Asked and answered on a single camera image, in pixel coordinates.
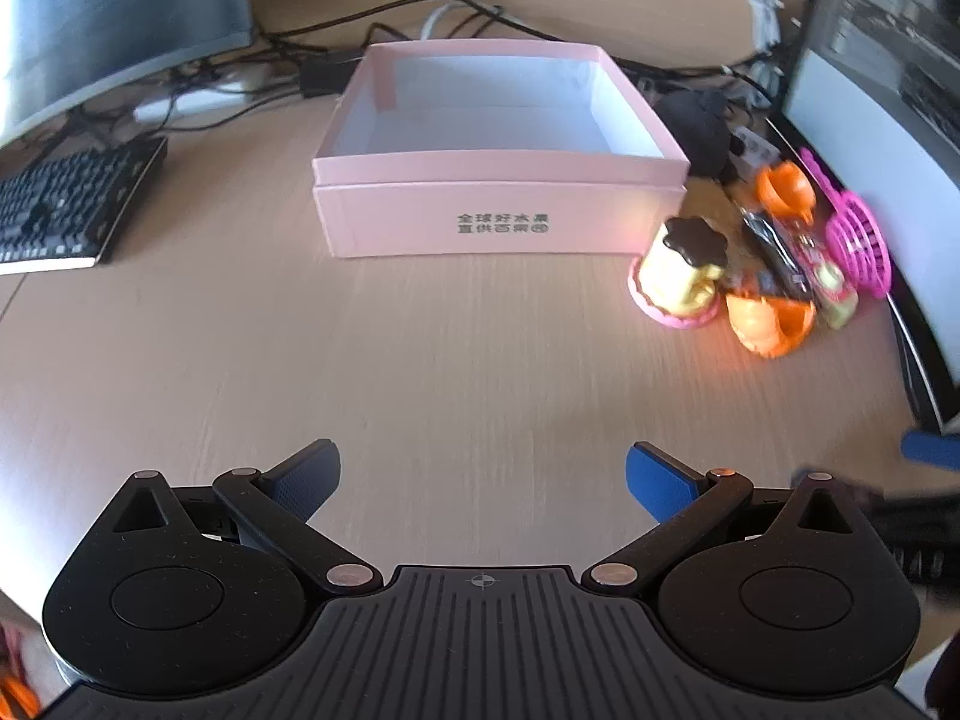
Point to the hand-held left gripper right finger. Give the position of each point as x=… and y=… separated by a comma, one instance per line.
x=660, y=481

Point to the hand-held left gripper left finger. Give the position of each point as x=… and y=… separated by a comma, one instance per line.
x=307, y=474

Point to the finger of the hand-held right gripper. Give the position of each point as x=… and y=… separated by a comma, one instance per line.
x=892, y=506
x=934, y=448

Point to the pale yellow toy block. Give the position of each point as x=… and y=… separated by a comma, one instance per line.
x=836, y=300

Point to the orange toy croissant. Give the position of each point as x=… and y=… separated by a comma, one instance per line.
x=757, y=322

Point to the yellow pudding toy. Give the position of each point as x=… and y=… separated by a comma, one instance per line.
x=675, y=270

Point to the pink toy strainer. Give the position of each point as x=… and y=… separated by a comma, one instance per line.
x=862, y=240

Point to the black plastic-wrapped roll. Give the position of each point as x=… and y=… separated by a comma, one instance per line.
x=772, y=247

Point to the pink cardboard box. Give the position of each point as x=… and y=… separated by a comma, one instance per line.
x=450, y=229

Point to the orange toy cup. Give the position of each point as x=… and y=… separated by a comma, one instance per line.
x=780, y=191

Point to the black plush toy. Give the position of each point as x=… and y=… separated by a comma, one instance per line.
x=697, y=127

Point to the grey usb hub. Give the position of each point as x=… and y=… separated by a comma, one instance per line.
x=750, y=146

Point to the black keyboard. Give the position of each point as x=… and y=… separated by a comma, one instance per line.
x=67, y=202

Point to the glass-sided computer case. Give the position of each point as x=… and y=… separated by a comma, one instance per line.
x=862, y=90

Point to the white power strip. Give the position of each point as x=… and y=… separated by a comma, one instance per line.
x=195, y=101

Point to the black power adapter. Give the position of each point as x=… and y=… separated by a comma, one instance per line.
x=326, y=75

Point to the curved computer monitor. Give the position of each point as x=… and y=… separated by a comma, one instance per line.
x=112, y=15

